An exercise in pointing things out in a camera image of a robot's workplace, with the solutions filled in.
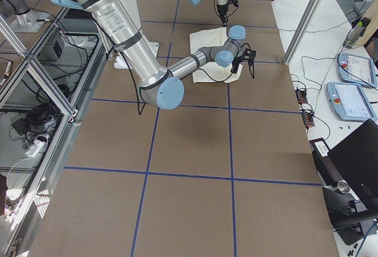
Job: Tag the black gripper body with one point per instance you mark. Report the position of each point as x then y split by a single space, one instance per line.
221 10
236 62

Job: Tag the cream long-sleeve cat shirt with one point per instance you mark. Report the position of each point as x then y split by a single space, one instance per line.
212 72

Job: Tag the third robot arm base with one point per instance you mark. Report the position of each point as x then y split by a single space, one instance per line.
26 20

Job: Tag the orange black connector box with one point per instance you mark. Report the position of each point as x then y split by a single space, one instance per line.
301 96

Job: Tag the far blue teach pendant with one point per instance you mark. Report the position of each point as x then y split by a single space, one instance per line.
357 69

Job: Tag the blue teach pendant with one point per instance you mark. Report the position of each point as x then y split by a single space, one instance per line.
357 69
349 102

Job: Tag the near blue teach pendant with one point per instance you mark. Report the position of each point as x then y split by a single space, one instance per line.
349 102

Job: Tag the black monitor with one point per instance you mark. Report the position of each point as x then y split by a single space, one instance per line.
355 158

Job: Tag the white power strip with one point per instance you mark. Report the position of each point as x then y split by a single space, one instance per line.
35 148

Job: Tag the aluminium frame post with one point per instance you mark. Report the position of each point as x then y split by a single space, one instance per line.
301 30

